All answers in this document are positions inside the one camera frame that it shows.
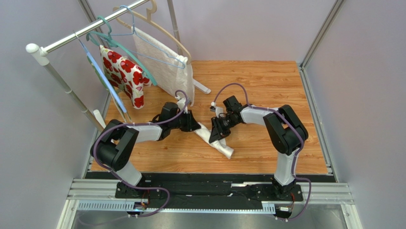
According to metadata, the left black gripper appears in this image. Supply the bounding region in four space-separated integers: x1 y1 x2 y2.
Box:
169 110 201 132

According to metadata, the white cloth napkin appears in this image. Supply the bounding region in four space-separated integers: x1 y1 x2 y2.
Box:
194 122 234 159

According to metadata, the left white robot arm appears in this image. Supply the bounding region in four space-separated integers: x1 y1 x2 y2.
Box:
90 98 201 187

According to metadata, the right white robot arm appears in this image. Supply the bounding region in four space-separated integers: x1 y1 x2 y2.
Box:
209 96 308 197

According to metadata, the white hanging towel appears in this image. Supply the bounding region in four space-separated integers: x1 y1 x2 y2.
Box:
132 26 195 105

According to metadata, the green patterned cloth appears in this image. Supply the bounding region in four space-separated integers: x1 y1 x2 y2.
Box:
86 53 130 122

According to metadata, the red floral cloth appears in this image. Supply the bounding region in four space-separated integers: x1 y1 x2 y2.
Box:
99 45 152 109

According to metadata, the blue plastic hanger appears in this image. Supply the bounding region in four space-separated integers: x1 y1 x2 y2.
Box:
79 40 127 114

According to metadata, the teal plastic hanger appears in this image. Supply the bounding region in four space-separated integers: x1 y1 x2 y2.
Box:
86 16 158 86

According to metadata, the beige wooden hanger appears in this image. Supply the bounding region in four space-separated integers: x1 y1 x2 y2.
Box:
116 0 192 69

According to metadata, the white clothes rack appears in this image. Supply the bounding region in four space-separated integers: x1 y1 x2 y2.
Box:
25 0 213 133

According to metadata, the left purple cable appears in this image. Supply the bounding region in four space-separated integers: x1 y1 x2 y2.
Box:
92 90 191 218

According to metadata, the purple cable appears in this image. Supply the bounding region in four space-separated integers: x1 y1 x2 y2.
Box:
212 83 313 222
92 90 191 218

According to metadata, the white slotted cable duct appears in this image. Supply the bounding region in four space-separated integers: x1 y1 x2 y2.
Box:
77 200 276 214

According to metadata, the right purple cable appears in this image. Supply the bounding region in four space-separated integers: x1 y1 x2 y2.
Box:
212 83 313 222

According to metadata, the light blue wire hanger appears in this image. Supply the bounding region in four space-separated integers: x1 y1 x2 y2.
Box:
113 0 187 69

